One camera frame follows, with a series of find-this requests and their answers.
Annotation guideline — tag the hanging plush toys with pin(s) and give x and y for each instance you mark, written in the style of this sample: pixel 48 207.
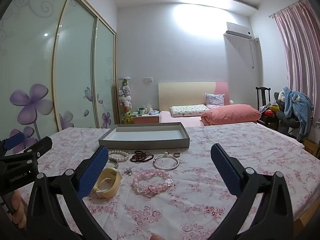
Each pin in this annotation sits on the hanging plush toys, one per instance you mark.
pixel 125 97

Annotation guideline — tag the pink nightstand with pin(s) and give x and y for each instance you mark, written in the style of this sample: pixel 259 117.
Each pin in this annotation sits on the pink nightstand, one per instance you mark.
pixel 145 119

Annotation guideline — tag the folded pink quilt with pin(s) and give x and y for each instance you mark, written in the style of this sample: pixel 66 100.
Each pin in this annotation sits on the folded pink quilt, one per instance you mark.
pixel 230 115

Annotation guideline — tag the white cup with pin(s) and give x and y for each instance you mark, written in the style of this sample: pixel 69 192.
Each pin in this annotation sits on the white cup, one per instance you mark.
pixel 141 111

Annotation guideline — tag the person's right hand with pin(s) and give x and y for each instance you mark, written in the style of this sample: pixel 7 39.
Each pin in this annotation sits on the person's right hand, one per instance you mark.
pixel 157 236

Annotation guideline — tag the beige and pink headboard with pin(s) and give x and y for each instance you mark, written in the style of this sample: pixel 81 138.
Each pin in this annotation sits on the beige and pink headboard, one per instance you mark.
pixel 185 92

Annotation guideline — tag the pink bed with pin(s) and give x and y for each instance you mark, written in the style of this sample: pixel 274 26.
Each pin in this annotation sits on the pink bed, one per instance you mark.
pixel 180 120

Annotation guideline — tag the curtain rod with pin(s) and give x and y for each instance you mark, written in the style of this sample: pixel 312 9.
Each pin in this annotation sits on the curtain rod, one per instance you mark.
pixel 287 9

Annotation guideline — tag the pink curtain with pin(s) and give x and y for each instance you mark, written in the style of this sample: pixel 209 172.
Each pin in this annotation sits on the pink curtain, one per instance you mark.
pixel 300 55

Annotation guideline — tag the white air conditioner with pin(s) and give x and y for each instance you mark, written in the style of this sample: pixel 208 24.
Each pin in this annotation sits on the white air conditioner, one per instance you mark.
pixel 238 30

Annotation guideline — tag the red ball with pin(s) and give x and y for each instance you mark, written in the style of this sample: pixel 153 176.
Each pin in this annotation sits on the red ball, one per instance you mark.
pixel 269 113

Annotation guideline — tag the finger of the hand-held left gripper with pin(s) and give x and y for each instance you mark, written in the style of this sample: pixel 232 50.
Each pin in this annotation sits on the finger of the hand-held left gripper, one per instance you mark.
pixel 41 143
pixel 13 140

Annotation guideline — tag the small silver charm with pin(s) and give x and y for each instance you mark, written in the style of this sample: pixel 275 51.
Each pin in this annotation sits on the small silver charm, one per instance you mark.
pixel 128 171

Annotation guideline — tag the grey shallow tray box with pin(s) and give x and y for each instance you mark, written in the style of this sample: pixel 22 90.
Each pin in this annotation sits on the grey shallow tray box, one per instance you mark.
pixel 150 143

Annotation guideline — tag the person's left hand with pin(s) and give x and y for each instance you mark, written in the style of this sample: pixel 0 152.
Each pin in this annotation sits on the person's left hand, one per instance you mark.
pixel 19 207

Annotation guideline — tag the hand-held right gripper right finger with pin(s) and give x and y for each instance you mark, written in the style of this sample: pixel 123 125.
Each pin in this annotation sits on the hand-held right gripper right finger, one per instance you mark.
pixel 225 171

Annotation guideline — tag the cream wrist watch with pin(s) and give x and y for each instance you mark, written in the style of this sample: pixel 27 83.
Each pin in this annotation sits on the cream wrist watch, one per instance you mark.
pixel 110 192

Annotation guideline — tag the cardboard box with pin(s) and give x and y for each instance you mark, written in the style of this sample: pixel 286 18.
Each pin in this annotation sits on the cardboard box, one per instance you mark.
pixel 312 147

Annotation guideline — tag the small purple print pillow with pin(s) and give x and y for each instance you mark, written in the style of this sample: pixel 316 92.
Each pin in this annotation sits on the small purple print pillow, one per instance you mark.
pixel 215 100

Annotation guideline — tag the sliding door wardrobe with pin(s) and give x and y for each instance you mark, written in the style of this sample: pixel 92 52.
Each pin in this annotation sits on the sliding door wardrobe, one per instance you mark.
pixel 75 55

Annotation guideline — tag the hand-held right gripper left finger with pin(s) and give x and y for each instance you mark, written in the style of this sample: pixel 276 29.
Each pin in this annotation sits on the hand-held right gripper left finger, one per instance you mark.
pixel 92 173

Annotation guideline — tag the wall socket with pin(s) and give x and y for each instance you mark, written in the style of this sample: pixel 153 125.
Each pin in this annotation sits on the wall socket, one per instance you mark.
pixel 148 79

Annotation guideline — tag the silver bangle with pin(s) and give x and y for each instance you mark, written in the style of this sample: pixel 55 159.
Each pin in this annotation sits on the silver bangle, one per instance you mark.
pixel 162 168

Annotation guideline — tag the pink floral bedsheet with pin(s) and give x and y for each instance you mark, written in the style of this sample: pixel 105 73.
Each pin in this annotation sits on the pink floral bedsheet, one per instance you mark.
pixel 200 197

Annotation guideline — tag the blue clothing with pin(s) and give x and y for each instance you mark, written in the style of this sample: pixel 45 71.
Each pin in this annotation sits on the blue clothing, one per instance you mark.
pixel 297 105

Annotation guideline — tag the white patterned pillow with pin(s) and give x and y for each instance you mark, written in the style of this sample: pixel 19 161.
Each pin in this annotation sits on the white patterned pillow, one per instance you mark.
pixel 187 110

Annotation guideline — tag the grey clothing pile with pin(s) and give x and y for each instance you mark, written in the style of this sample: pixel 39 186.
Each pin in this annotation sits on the grey clothing pile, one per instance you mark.
pixel 282 120

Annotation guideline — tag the air conditioner pipe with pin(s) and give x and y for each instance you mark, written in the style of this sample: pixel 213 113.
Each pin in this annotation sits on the air conditioner pipe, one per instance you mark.
pixel 253 52

